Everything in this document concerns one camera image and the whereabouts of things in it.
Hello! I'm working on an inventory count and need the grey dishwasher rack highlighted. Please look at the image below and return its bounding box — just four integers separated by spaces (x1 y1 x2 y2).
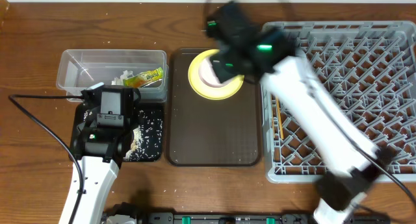
261 21 415 183

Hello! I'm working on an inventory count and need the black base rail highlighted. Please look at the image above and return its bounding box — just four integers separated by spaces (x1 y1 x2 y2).
100 212 391 224

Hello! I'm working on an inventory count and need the clear plastic bin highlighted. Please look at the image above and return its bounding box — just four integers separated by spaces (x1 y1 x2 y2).
56 49 168 103

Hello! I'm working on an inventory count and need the pink bowl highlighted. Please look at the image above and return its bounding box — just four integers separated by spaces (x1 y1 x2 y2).
198 57 231 88

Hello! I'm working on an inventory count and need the green snack wrapper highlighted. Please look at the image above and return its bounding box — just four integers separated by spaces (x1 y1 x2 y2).
123 67 163 88

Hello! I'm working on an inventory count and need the spilled rice pile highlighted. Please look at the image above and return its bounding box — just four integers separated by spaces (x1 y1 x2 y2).
72 107 163 164

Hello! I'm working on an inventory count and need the brown serving tray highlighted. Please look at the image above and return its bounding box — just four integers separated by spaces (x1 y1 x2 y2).
166 48 261 167

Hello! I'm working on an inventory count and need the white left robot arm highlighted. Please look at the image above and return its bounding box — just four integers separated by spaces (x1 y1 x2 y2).
59 114 140 224

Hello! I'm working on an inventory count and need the white tissue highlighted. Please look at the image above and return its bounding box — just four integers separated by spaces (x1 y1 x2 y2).
111 70 133 86

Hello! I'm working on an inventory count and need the black plastic tray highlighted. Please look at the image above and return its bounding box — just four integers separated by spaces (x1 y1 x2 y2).
75 103 164 162

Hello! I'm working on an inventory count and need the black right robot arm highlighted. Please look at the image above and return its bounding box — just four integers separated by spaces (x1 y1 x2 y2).
207 29 393 223

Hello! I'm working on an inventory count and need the yellow plate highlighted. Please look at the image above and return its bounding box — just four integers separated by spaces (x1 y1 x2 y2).
188 49 244 101

